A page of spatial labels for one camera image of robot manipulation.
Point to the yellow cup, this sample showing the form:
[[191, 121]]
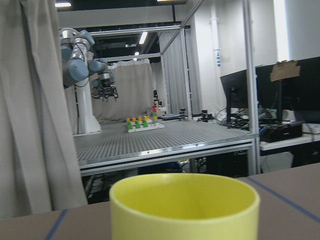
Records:
[[183, 206]]

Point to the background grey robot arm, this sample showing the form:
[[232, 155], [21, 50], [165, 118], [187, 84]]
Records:
[[78, 64]]

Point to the coloured peg board toy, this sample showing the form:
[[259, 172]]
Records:
[[144, 123]]

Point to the beige curtain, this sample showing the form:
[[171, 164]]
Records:
[[39, 169]]

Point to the black monitor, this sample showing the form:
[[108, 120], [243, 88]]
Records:
[[300, 94]]

